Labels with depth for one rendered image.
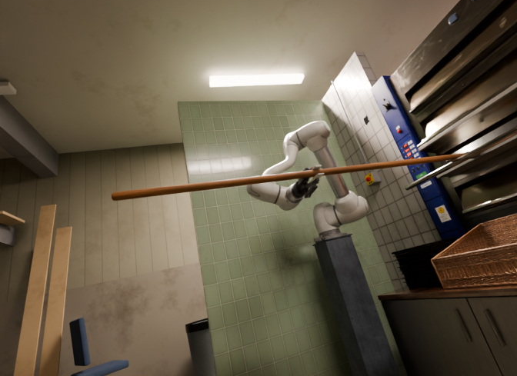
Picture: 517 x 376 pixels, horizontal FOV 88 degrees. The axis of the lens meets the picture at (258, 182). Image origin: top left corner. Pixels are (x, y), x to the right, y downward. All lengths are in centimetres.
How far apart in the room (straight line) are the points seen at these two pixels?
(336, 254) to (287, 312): 64
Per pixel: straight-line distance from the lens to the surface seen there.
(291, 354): 231
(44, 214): 431
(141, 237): 408
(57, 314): 387
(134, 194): 101
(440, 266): 178
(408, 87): 241
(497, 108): 195
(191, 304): 389
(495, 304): 157
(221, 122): 269
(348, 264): 196
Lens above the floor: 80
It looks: 21 degrees up
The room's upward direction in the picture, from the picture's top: 14 degrees counter-clockwise
